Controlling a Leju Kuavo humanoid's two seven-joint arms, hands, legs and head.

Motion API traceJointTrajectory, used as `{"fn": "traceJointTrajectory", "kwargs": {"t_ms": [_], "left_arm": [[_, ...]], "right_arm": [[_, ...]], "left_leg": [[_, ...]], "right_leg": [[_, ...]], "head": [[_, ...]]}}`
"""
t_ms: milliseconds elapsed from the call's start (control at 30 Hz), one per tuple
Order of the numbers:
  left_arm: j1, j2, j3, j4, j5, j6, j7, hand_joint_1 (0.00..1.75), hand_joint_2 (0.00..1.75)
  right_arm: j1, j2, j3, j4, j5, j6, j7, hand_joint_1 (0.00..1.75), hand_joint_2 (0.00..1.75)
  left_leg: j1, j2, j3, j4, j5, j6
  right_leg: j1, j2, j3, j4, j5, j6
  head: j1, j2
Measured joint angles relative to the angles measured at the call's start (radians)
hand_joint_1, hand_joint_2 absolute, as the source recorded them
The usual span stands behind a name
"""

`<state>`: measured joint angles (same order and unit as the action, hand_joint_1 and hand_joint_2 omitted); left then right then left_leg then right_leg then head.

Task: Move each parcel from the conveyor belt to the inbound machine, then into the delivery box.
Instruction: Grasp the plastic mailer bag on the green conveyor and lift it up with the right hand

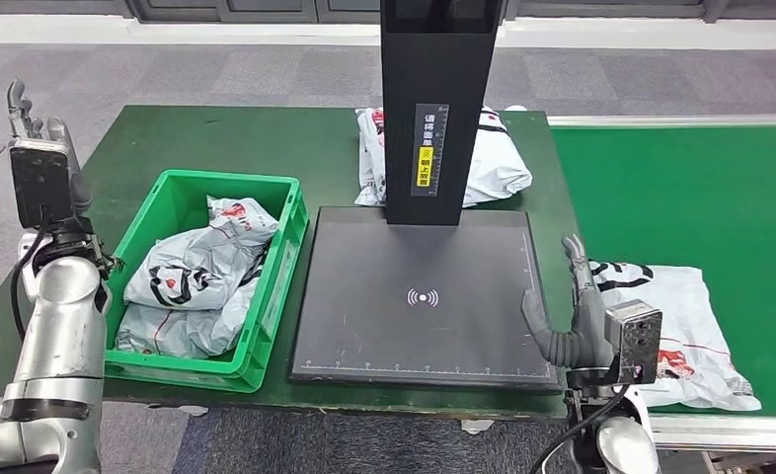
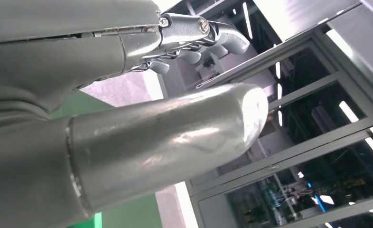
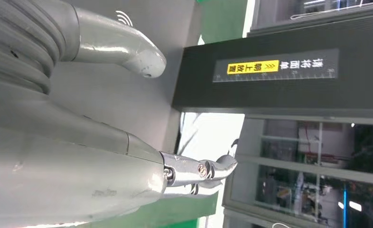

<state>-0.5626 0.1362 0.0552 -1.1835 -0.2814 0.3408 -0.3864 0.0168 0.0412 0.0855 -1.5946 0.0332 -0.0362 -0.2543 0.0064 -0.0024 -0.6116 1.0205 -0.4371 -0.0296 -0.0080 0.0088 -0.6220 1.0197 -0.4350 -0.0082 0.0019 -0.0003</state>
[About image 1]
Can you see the green conveyor belt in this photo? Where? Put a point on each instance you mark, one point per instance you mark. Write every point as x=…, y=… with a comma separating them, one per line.
x=676, y=190

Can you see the white table bracket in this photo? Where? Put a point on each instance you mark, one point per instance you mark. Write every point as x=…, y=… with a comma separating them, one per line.
x=476, y=427

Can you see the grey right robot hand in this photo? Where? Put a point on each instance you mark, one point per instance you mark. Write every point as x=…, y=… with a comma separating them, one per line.
x=571, y=350

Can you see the ruler label sticker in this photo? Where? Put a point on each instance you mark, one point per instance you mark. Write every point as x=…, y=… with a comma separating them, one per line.
x=429, y=150

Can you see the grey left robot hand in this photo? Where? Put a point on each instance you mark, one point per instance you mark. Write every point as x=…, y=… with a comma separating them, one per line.
x=80, y=190

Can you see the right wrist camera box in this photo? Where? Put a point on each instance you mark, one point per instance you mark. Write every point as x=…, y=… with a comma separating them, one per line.
x=636, y=340

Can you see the dark grey wall panel frame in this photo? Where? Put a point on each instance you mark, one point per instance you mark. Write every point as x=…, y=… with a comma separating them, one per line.
x=264, y=8

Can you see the black inbound scanning machine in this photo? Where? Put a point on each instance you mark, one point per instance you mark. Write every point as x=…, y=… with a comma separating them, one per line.
x=421, y=340

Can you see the white plastic mailer parcel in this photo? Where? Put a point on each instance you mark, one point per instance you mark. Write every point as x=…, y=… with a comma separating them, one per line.
x=695, y=314
x=185, y=330
x=211, y=261
x=499, y=170

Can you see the green plastic crate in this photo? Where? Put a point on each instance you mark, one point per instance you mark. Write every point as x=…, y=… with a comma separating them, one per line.
x=277, y=294

